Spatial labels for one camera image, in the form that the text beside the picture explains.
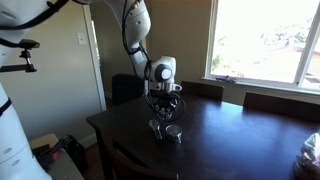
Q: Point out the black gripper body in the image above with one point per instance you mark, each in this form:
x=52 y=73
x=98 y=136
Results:
x=164 y=104

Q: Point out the small steel measuring cup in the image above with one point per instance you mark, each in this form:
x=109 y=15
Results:
x=155 y=126

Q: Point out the large steel measuring cup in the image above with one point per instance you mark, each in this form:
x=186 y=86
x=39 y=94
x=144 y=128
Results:
x=174 y=133

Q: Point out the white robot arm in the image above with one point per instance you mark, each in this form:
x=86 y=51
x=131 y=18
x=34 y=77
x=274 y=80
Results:
x=17 y=17

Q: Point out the black upholstered chair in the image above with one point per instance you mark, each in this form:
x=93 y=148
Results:
x=125 y=88

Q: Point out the dark chair far left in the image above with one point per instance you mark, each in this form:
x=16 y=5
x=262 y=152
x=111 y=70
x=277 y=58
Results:
x=204 y=90

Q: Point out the dark chair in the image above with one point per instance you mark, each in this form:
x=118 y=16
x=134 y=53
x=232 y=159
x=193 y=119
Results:
x=287 y=107
x=204 y=90

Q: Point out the dark wooden dining table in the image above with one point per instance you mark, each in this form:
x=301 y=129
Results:
x=220 y=141

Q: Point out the purple item on windowsill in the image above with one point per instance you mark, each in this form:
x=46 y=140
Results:
x=226 y=79

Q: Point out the rounded wooden chair near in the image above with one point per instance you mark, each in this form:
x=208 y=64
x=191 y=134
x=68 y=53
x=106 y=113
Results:
x=125 y=169

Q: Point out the dark chair far right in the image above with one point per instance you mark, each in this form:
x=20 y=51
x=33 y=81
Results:
x=287 y=107

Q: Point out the black toolbox red latch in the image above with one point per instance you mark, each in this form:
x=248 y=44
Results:
x=46 y=154

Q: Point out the plastic bag of food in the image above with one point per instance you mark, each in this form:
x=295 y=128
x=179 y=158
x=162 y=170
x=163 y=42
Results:
x=307 y=163

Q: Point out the white light switch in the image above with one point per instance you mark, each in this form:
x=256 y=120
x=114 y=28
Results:
x=81 y=39

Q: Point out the black camera on mount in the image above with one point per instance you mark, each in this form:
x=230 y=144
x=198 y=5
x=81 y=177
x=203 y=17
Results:
x=23 y=53

